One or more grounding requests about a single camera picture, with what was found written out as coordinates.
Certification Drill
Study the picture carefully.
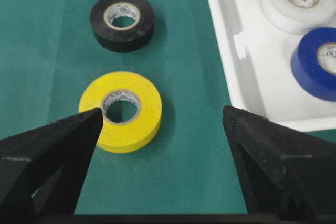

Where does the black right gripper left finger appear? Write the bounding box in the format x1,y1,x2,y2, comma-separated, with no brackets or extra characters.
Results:
1,108,102,216

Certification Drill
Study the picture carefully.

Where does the blue tape roll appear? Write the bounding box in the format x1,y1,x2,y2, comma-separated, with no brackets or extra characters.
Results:
291,27,335,102

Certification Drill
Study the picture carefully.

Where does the green table cloth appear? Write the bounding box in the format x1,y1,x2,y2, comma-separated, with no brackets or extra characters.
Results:
1,0,246,214

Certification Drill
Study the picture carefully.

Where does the white plastic tray case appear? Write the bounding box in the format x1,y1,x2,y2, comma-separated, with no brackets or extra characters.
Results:
208,0,335,132

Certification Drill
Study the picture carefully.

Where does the yellow tape roll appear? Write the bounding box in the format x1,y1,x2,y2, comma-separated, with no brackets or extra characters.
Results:
79,71,162,153

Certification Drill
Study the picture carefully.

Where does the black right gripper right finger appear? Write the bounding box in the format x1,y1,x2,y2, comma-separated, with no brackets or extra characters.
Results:
223,105,335,216

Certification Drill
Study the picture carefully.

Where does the white tape roll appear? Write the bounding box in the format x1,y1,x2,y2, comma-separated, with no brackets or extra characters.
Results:
262,0,335,35

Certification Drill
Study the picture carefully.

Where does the black tape roll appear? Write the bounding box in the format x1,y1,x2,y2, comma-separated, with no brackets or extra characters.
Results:
90,0,155,52

